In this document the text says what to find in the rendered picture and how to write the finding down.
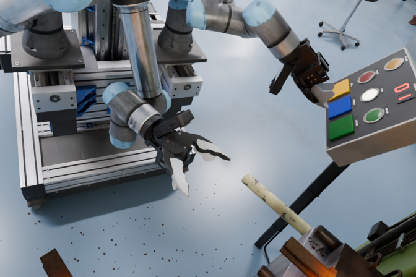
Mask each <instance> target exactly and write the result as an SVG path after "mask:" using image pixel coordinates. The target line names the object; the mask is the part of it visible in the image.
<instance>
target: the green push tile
mask: <svg viewBox="0 0 416 277"><path fill-rule="evenodd" d="M352 133H355V127H354V121H353V116H352V115H349V116H347V117H344V118H342V119H339V120H338V121H335V122H332V123H330V124H329V140H330V141H333V140H336V139H339V138H341V137H345V136H346V135H350V134H352Z"/></svg>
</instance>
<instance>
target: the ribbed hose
mask: <svg viewBox="0 0 416 277"><path fill-rule="evenodd" d="M415 227H416V215H415V216H413V217H412V218H410V219H408V220H407V221H405V222H404V223H402V224H400V225H398V226H397V227H395V228H394V229H392V230H390V231H388V232H387V233H386V234H383V235H382V236H380V237H379V238H377V239H375V240H374V241H372V242H370V243H369V244H367V245H366V246H364V247H362V248H361V249H359V250H357V251H356V252H357V253H358V254H360V255H361V256H362V257H364V256H366V255H367V252H368V249H369V250H370V249H372V248H373V247H375V246H377V248H376V249H378V248H380V247H381V246H383V245H385V244H387V243H388V242H391V241H392V240H394V239H395V238H397V237H399V236H400V235H401V234H402V233H406V232H407V231H410V230H411V229H413V228H415Z"/></svg>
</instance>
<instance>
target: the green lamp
mask: <svg viewBox="0 0 416 277"><path fill-rule="evenodd" d="M381 115H382V112H381V110H379V109H376V110H373V111H370V112H369V113H368V114H367V115H366V120H367V121H375V120H377V119H378V118H379V117H380V116H381Z"/></svg>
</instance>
